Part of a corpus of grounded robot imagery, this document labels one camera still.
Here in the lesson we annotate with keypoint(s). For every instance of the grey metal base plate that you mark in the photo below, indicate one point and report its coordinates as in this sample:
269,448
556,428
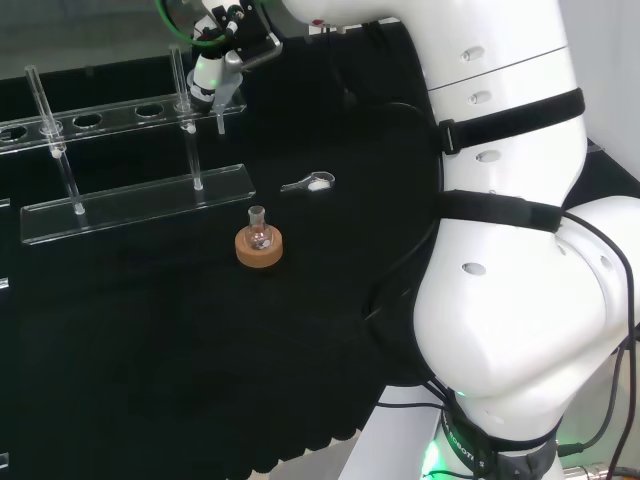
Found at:
400,435

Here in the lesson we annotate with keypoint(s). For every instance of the clear weighing funnel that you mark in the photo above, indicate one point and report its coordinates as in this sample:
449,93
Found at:
312,182

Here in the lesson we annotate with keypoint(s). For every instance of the clear acrylic funnel stand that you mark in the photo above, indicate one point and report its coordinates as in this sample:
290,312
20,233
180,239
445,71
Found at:
130,205

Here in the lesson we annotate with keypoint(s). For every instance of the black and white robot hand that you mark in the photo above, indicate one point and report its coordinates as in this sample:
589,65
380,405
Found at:
207,75

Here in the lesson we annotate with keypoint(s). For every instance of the black table cloth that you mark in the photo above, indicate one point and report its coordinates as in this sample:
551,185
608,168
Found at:
150,325

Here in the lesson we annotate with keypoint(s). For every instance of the small round-bottom glass flask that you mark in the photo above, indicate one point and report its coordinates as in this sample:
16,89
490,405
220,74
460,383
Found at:
259,235

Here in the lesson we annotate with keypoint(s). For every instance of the clear table edge clamp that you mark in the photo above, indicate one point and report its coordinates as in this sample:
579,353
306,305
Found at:
3,283
3,460

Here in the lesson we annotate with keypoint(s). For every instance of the clear plastic funnel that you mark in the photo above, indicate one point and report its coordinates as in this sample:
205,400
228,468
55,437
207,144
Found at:
223,92

